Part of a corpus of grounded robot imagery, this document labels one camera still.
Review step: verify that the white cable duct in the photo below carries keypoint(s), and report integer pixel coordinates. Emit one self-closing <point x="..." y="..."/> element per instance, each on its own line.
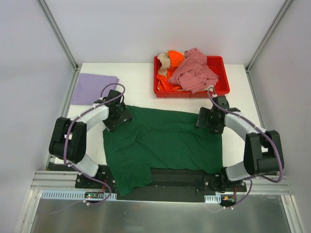
<point x="213" y="198"/>
<point x="77" y="195"/>

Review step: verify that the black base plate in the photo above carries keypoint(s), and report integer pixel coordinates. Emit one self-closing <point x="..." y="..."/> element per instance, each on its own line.
<point x="168" y="185"/>

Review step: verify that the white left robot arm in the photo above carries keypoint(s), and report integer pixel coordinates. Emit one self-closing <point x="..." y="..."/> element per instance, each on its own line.
<point x="68" y="141"/>

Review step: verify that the orange t shirt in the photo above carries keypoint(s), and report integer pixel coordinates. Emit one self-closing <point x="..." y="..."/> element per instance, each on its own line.
<point x="176" y="58"/>

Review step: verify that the folded lavender t shirt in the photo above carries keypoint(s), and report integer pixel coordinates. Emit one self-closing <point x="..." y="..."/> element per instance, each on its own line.
<point x="89" y="87"/>

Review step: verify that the red plastic bin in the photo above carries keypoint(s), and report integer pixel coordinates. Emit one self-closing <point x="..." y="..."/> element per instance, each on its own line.
<point x="215" y="63"/>

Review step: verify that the aluminium frame post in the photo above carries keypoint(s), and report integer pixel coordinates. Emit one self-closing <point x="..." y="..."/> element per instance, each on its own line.
<point x="273" y="26"/>
<point x="57" y="33"/>

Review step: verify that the beige t shirt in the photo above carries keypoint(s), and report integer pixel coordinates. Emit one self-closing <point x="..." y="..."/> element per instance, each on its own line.
<point x="165" y="63"/>

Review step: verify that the pink t shirt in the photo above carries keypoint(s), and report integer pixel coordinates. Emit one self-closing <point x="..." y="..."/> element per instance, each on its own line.
<point x="193" y="74"/>

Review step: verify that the right white cable duct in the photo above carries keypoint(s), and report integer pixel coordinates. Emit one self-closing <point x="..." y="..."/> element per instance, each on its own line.
<point x="213" y="198"/>

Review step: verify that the front aluminium rail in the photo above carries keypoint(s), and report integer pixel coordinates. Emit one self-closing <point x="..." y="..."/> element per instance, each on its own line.
<point x="65" y="180"/>

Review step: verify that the left aluminium frame post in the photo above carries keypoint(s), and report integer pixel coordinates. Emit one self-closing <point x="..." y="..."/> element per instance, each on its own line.
<point x="57" y="33"/>

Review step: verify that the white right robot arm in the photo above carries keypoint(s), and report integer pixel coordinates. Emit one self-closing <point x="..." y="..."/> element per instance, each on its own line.
<point x="262" y="154"/>

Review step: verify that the green t shirt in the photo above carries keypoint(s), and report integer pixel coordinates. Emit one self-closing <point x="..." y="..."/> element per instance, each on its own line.
<point x="159" y="139"/>

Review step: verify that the right aluminium frame post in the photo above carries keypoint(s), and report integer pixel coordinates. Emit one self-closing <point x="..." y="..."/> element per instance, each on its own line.
<point x="273" y="26"/>

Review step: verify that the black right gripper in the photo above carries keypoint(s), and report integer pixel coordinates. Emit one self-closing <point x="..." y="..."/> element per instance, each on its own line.
<point x="205" y="121"/>

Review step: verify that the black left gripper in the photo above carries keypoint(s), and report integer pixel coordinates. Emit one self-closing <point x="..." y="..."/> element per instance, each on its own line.
<point x="120" y="120"/>

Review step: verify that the left white cable duct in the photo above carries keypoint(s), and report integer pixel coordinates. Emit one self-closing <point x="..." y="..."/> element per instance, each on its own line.
<point x="77" y="195"/>

